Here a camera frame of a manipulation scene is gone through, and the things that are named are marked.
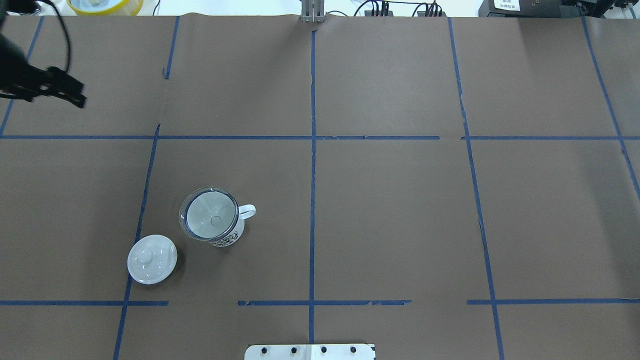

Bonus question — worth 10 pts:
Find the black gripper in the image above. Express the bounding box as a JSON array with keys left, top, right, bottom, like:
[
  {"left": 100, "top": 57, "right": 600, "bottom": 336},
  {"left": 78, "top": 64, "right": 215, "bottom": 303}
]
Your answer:
[{"left": 0, "top": 35, "right": 50, "bottom": 102}]

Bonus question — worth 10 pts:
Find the black computer box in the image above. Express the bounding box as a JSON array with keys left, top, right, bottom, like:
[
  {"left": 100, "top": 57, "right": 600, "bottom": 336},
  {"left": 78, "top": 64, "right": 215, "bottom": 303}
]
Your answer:
[{"left": 477, "top": 0, "right": 583, "bottom": 19}]

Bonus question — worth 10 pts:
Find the white enamel mug lid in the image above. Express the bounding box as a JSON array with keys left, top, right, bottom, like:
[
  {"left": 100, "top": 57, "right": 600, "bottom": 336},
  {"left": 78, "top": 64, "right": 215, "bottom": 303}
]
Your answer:
[{"left": 126, "top": 234, "right": 179, "bottom": 285}]

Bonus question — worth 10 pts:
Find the lower orange connector board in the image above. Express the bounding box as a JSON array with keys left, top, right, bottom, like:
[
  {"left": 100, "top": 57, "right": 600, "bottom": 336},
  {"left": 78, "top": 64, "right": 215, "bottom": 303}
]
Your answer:
[{"left": 412, "top": 1, "right": 446, "bottom": 18}]

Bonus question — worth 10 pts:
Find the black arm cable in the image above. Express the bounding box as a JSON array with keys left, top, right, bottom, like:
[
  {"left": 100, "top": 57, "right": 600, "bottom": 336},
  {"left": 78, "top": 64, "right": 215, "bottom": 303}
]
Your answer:
[{"left": 20, "top": 0, "right": 72, "bottom": 71}]

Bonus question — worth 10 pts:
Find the yellow rimmed round container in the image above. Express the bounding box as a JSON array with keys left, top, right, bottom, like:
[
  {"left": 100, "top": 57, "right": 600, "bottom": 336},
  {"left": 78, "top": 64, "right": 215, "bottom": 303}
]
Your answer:
[{"left": 66, "top": 0, "right": 144, "bottom": 16}]

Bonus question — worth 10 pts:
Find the orange connector board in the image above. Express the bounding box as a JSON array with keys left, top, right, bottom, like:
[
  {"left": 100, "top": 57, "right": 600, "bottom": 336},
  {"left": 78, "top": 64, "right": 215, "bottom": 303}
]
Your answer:
[
  {"left": 354, "top": 0, "right": 391, "bottom": 18},
  {"left": 412, "top": 1, "right": 446, "bottom": 18}
]

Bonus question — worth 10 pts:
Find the white enamel mug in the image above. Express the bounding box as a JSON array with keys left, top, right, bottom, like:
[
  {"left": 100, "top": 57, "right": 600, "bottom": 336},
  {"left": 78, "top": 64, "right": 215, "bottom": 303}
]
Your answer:
[{"left": 199, "top": 204, "right": 257, "bottom": 248}]

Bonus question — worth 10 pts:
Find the brown paper table cover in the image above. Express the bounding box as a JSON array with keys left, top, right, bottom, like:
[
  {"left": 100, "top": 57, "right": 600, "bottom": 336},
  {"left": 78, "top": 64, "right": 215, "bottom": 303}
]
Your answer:
[{"left": 1, "top": 13, "right": 639, "bottom": 360}]

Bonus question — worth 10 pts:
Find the upper orange connector board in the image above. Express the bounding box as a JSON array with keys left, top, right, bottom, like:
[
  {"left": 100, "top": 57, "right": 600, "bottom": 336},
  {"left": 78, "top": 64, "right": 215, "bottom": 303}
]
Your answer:
[{"left": 354, "top": 0, "right": 391, "bottom": 18}]

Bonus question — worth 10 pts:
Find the aluminium frame post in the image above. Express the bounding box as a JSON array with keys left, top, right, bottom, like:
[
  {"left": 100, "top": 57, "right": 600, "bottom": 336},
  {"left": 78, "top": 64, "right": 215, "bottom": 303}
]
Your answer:
[{"left": 300, "top": 0, "right": 326, "bottom": 24}]

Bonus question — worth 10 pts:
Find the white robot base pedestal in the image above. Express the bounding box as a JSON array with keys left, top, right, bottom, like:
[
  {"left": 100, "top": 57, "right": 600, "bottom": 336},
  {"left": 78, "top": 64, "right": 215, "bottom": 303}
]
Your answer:
[{"left": 244, "top": 343, "right": 377, "bottom": 360}]

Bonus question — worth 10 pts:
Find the clear glass funnel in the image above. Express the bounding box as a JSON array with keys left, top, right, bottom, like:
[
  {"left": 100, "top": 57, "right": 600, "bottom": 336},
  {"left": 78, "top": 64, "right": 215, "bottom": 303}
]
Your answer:
[{"left": 178, "top": 186, "right": 239, "bottom": 242}]

